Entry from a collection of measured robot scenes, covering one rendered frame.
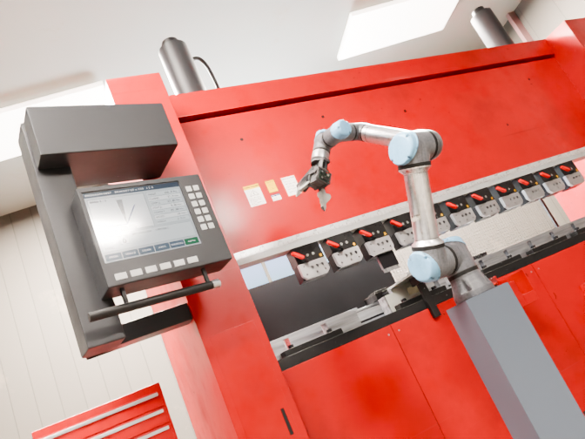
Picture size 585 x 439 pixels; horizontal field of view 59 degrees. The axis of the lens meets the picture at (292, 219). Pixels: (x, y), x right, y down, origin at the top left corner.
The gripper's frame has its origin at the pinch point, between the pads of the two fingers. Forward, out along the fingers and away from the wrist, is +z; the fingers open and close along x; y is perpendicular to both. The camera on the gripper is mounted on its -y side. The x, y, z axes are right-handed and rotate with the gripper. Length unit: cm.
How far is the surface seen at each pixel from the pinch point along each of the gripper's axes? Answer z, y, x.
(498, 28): -232, -9, 145
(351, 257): -6, -33, 50
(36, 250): -77, -394, -60
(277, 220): -14.3, -44.9, 11.1
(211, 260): 36.6, -6.0, -32.5
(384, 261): -11, -30, 69
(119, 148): 5, -17, -73
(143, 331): 58, -40, -38
